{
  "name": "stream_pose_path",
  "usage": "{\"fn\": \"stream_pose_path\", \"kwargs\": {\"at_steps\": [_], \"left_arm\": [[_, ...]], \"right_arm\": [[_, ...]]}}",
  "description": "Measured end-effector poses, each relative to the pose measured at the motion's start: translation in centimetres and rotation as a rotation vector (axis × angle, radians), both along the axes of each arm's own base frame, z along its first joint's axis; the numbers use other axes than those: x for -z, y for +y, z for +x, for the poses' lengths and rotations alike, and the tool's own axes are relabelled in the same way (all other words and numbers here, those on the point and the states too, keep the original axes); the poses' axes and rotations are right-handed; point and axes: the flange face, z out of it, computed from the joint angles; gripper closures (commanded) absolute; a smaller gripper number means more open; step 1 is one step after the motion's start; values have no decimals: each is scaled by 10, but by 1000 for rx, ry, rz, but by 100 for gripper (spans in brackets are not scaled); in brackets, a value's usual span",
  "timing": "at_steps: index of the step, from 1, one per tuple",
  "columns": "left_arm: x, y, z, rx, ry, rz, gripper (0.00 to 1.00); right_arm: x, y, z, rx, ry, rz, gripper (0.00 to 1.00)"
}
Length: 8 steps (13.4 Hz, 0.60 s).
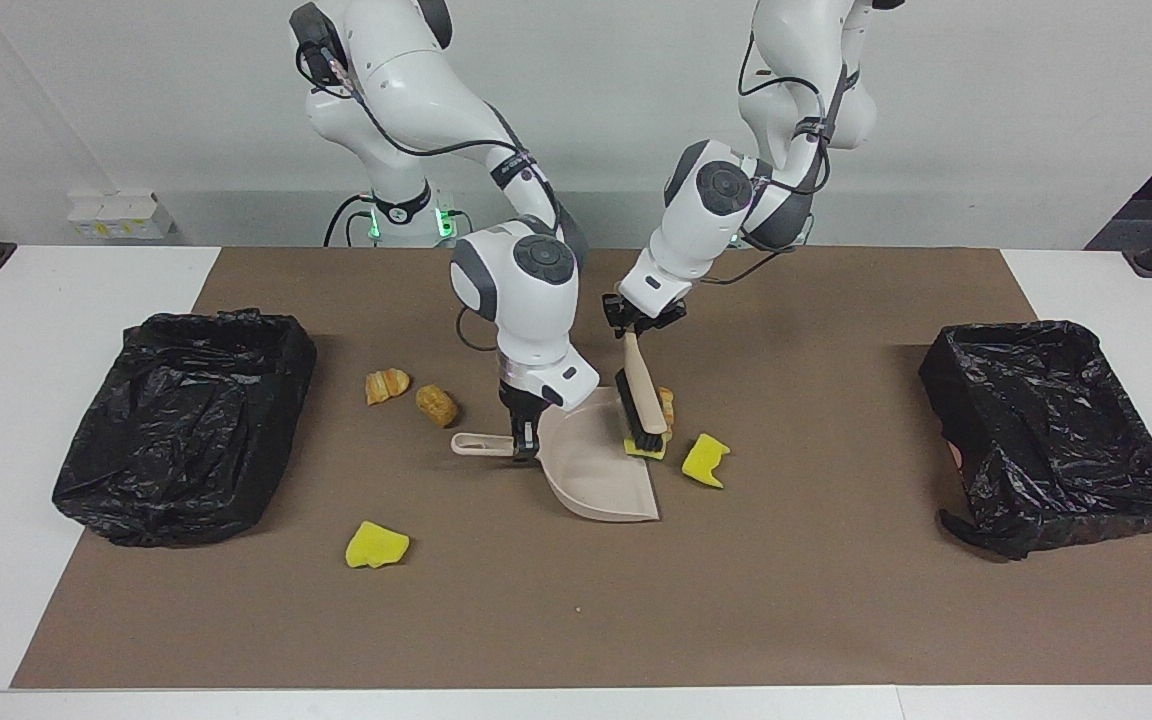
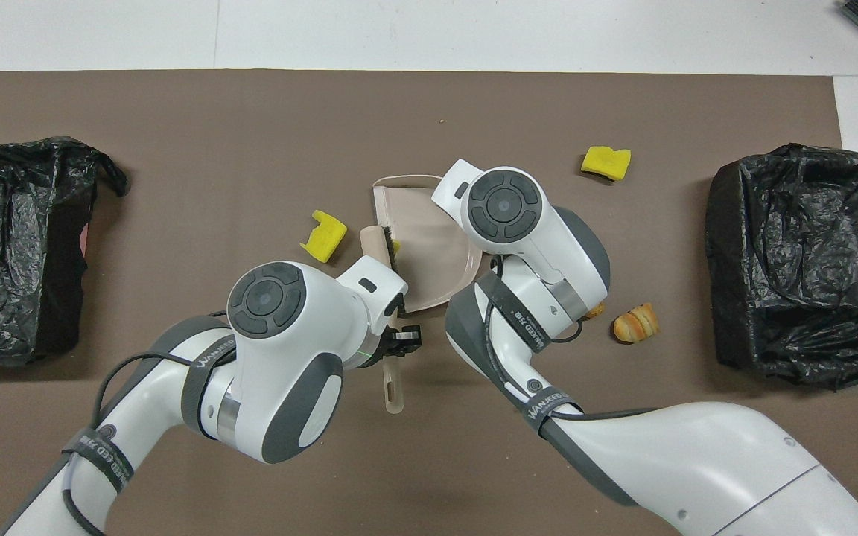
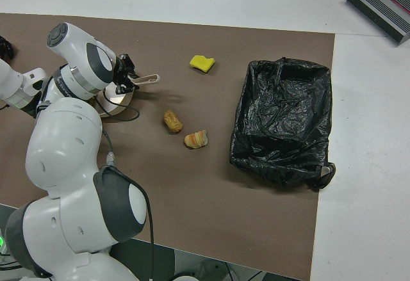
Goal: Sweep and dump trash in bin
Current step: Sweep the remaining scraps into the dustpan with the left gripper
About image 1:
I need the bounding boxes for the beige hand brush black bristles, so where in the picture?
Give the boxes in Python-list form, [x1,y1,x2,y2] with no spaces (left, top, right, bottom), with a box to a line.
[616,330,669,453]

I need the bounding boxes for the beige plastic dustpan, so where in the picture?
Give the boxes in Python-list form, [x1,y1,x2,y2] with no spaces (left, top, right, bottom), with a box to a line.
[451,387,662,523]

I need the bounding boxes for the curved yellow sponge piece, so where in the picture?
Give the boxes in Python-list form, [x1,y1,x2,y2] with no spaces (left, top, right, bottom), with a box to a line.
[681,432,732,490]

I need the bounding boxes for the black bag lined bin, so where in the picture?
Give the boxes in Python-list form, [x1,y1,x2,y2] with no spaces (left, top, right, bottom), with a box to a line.
[918,320,1152,561]
[52,308,318,548]

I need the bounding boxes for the brown oval bread roll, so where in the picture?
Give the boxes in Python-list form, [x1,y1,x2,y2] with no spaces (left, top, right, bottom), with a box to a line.
[414,385,459,428]

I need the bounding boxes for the small orange striped croissant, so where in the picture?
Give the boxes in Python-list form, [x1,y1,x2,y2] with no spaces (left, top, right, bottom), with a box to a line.
[365,368,412,406]

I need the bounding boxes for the flat yellow sponge piece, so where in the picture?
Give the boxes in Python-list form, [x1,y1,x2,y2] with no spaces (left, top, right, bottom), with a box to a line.
[345,520,411,570]

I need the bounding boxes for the brown table mat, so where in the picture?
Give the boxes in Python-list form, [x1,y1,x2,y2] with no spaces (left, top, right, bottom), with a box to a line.
[11,247,1152,689]

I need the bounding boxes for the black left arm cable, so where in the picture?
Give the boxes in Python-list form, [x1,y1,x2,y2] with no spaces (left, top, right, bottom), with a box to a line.
[691,60,832,288]

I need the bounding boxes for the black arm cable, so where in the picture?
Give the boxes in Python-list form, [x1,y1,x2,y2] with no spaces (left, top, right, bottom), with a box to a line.
[691,60,832,288]
[296,40,537,353]

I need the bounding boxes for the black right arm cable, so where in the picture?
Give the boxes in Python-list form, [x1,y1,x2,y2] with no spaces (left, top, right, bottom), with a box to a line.
[296,40,537,353]

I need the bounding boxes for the black base cable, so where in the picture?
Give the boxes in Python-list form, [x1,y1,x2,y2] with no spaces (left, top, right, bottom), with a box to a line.
[323,194,377,248]

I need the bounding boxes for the white wall power box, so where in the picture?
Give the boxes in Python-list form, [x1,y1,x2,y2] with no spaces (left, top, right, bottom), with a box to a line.
[68,193,177,241]

